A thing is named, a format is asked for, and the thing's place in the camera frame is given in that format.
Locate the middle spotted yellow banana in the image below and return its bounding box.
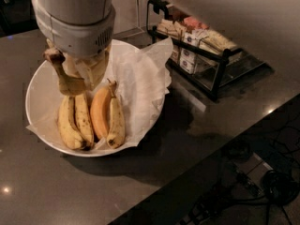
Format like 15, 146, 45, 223
75, 94, 94, 149

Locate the right spotted yellow banana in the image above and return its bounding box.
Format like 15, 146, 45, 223
106, 81, 126, 149

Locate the orange banana-shaped fruit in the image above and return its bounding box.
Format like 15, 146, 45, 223
90, 86, 111, 140

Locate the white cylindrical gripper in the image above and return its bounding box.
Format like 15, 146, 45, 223
32, 0, 115, 91

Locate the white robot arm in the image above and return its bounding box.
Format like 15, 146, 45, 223
32, 0, 115, 96

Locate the black power strip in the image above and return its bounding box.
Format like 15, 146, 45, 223
175, 202, 217, 225

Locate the left spotted yellow banana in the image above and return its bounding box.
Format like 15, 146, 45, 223
57, 96, 85, 150

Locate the black coiled cable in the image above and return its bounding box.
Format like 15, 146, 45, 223
261, 170, 300, 207

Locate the black wire condiment rack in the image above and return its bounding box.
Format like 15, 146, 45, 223
146, 0, 264, 100

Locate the white paper liner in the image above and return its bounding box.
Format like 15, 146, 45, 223
25, 36, 174, 152

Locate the white round bowl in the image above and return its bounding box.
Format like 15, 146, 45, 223
24, 38, 167, 158

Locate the large curved yellow banana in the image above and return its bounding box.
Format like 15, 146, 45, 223
43, 48, 86, 97

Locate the spotted yellow banana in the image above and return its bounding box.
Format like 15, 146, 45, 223
75, 94, 94, 149
57, 96, 85, 150
106, 81, 126, 149

